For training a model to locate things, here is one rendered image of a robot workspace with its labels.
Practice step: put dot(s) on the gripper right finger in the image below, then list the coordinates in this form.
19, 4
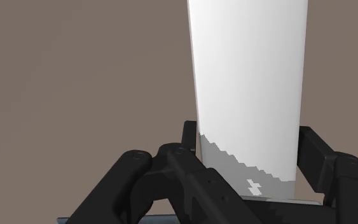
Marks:
336, 173

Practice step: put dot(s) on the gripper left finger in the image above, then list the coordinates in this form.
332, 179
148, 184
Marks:
178, 173

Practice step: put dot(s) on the white cup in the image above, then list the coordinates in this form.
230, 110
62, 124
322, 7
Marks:
248, 93

